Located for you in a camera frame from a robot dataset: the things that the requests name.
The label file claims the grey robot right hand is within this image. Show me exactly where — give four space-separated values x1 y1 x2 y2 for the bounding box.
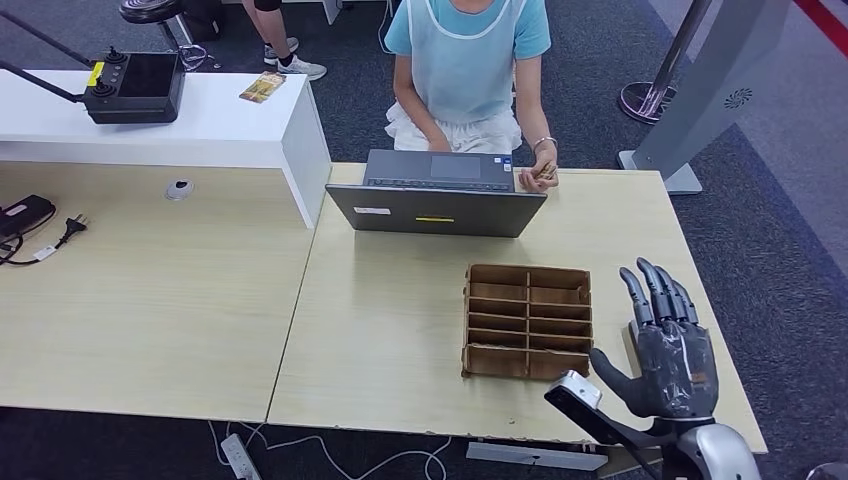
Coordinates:
588 256 721 422

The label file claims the person's left hand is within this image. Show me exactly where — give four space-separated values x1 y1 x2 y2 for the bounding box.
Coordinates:
517 148 561 195

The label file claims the seated person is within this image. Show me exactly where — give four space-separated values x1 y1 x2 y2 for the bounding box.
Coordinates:
382 0 561 195

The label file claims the wooden slotted card box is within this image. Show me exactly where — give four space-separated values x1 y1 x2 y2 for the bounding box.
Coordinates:
460 263 594 390

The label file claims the patterned tan card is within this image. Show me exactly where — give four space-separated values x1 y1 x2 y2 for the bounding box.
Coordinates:
239 71 288 105

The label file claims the standing person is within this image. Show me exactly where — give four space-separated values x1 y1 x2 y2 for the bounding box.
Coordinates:
241 0 329 82

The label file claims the grey laptop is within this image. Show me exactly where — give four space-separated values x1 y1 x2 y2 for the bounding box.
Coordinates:
324 148 549 239

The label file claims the white raised counter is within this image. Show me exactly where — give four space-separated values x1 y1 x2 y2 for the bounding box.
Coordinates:
0 69 333 230

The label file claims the black bag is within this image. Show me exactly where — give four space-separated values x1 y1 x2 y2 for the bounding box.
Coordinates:
178 0 228 42

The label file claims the black joystick controller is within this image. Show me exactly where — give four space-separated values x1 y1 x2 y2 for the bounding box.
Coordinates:
81 46 187 126

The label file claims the black round stool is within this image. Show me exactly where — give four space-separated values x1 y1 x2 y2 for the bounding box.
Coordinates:
118 0 221 73

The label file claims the red barrier belt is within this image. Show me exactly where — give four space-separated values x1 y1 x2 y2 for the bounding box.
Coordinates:
793 0 848 41

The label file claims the white power strip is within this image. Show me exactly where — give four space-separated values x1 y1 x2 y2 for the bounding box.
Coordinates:
219 433 262 480

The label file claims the black power plug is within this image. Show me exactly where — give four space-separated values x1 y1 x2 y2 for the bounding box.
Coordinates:
59 213 89 244

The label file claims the black thin rod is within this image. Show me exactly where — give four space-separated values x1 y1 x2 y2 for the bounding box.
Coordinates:
0 59 86 105
0 9 95 69

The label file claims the black power adapter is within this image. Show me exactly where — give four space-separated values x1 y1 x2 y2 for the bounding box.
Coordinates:
0 193 58 241

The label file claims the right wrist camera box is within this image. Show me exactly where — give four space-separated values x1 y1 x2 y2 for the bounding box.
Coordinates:
543 369 660 453

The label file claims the chrome stanchion post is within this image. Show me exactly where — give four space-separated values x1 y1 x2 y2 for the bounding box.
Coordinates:
618 0 713 126

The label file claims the white under-desk bracket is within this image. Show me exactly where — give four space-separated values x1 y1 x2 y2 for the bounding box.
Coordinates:
464 441 609 472

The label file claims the white floor cable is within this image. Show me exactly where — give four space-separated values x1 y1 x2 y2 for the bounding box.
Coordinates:
207 421 453 480

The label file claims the black adapter cable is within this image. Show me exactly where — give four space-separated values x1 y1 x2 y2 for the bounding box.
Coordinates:
0 225 69 268

